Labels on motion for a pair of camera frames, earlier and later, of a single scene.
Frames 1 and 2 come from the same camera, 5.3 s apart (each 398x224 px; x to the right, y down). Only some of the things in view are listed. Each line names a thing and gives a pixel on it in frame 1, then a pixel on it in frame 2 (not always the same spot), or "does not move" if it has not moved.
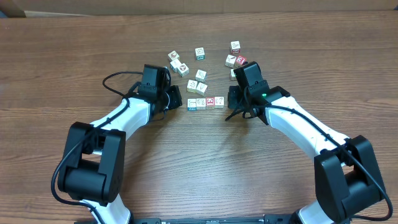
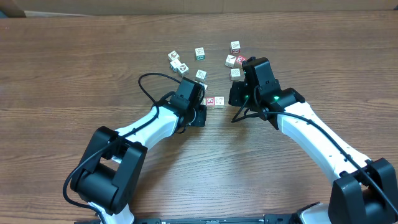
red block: (210, 102) does not move
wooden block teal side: (219, 102) does not move
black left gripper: (176, 97) to (199, 117)
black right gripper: (234, 93) does not move
